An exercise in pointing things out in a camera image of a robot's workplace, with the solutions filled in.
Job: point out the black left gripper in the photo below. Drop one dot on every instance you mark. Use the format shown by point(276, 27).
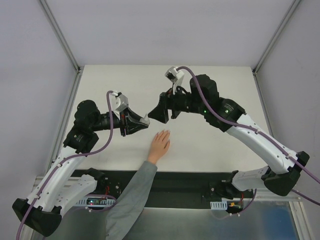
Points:
point(122, 124)

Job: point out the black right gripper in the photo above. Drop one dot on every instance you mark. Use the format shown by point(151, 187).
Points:
point(169, 106)

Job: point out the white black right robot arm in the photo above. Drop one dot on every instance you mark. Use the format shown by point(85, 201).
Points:
point(283, 166)

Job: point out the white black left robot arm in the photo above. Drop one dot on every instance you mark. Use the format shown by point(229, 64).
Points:
point(45, 207)

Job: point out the grey sleeved forearm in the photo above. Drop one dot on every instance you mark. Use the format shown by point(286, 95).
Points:
point(131, 203)

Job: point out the mannequin hand with nails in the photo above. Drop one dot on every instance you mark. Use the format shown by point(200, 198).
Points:
point(159, 146)

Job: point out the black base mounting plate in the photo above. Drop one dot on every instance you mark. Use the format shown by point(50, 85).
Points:
point(178, 190)

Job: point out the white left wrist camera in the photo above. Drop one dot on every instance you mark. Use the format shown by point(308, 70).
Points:
point(119, 103)

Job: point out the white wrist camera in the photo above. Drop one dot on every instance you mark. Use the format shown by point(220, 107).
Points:
point(119, 103)
point(176, 77)

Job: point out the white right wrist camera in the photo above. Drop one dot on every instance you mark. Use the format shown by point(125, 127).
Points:
point(176, 77)

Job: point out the white right cable duct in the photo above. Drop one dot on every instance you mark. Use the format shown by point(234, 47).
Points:
point(219, 205)

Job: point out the left aluminium frame post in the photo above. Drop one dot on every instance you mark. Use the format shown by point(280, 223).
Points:
point(59, 35)

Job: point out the aluminium frame post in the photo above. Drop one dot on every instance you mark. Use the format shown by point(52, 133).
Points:
point(276, 35)
point(59, 35)

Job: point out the aluminium rail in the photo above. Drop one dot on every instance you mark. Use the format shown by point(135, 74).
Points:
point(267, 195)

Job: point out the right aluminium frame post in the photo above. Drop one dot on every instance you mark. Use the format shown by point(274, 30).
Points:
point(276, 35)

